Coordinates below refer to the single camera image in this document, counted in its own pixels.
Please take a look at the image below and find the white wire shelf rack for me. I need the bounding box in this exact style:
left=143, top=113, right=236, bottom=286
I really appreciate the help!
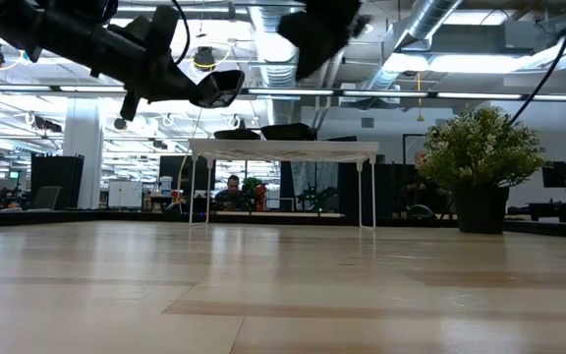
left=187, top=138, right=381, bottom=231

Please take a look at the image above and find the green plant in black pot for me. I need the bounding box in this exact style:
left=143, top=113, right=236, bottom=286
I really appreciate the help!
left=417, top=104, right=552, bottom=235

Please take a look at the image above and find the black monitor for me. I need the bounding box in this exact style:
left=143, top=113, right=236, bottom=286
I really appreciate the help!
left=541, top=161, right=566, bottom=190

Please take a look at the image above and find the black wavy square mini plate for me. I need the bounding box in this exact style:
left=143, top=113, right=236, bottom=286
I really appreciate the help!
left=260, top=122, right=319, bottom=140

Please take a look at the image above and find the dark rounded object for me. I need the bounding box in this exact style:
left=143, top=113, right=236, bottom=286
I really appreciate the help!
left=405, top=204, right=437, bottom=220

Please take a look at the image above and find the person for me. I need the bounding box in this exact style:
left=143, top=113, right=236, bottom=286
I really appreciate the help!
left=215, top=174, right=246, bottom=211
left=405, top=150, right=436, bottom=217

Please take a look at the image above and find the black left wrist camera cable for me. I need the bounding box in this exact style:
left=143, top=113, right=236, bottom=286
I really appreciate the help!
left=170, top=0, right=190, bottom=66

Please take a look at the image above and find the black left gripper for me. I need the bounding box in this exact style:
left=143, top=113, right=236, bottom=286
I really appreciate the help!
left=115, top=46, right=201, bottom=122

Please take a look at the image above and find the black desk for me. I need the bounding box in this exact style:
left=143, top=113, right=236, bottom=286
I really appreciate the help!
left=507, top=200, right=566, bottom=223

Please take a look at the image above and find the white building column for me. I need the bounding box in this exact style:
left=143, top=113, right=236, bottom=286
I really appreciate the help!
left=62, top=97, right=104, bottom=210

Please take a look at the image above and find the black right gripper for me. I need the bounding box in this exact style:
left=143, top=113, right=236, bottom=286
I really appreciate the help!
left=277, top=0, right=371, bottom=83

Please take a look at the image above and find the yellow hanging cord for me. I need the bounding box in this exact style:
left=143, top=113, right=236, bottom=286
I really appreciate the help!
left=415, top=72, right=425, bottom=123

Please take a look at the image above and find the tall black cabinet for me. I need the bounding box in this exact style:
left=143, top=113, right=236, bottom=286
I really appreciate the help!
left=29, top=153, right=86, bottom=210

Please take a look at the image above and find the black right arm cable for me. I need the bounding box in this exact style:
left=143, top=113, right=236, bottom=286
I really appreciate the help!
left=508, top=0, right=566, bottom=127

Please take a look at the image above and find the black partition panel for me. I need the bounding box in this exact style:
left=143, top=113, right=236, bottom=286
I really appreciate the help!
left=336, top=161, right=456, bottom=218

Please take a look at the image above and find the grey chair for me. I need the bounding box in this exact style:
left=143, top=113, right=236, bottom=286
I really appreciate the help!
left=29, top=186, right=63, bottom=212

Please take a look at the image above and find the small green background plant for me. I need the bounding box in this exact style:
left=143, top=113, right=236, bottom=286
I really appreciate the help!
left=241, top=176, right=263, bottom=198

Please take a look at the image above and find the silver spiral air duct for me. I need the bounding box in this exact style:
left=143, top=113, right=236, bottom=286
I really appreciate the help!
left=248, top=0, right=305, bottom=130
left=375, top=0, right=465, bottom=90

